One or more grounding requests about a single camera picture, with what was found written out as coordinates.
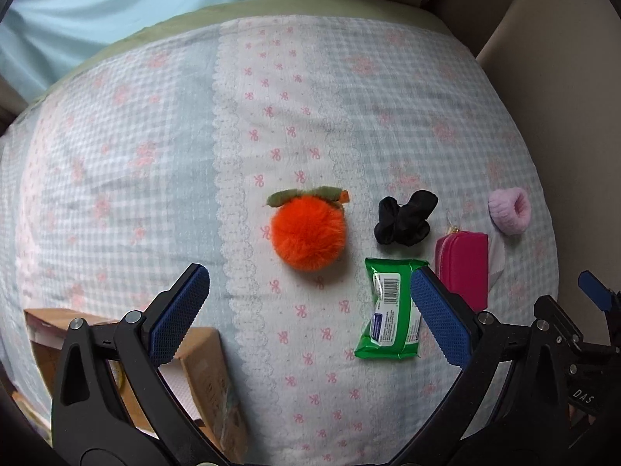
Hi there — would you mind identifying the orange fluffy pom-pom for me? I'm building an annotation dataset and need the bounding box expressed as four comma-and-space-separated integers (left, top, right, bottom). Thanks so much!
263, 187, 351, 271

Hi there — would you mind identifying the pink fluffy scrunchie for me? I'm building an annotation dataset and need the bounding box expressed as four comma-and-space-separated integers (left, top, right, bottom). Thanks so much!
487, 186, 533, 236

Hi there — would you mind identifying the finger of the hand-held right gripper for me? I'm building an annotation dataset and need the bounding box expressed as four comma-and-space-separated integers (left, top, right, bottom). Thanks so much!
577, 271, 621, 312
534, 295, 621, 356

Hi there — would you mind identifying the light blue curtain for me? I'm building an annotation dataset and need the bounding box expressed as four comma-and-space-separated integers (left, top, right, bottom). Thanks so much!
0, 0, 295, 89

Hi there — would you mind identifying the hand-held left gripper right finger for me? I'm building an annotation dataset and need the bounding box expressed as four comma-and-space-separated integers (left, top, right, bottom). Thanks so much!
388, 266, 573, 466

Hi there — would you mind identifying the green wet wipes packet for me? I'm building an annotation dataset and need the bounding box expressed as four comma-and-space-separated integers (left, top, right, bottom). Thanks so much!
353, 257, 430, 361

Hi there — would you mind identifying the beige padded panel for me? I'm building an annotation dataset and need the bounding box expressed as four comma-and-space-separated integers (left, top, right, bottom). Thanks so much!
475, 0, 621, 302

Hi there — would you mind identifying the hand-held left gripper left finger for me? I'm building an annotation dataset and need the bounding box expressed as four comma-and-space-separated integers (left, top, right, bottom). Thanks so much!
50, 263, 230, 466

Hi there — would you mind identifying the magenta zip pouch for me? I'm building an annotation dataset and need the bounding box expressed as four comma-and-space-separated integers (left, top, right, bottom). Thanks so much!
434, 226, 490, 312

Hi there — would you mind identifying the checkered bow-print blanket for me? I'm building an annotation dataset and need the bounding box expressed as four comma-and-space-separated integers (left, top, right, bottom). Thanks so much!
0, 12, 560, 466

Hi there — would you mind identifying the brown cardboard box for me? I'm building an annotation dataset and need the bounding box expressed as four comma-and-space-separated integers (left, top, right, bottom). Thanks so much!
23, 308, 249, 465

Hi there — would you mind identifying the black scrunchie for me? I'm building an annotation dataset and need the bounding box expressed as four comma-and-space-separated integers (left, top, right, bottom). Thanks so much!
373, 189, 438, 246

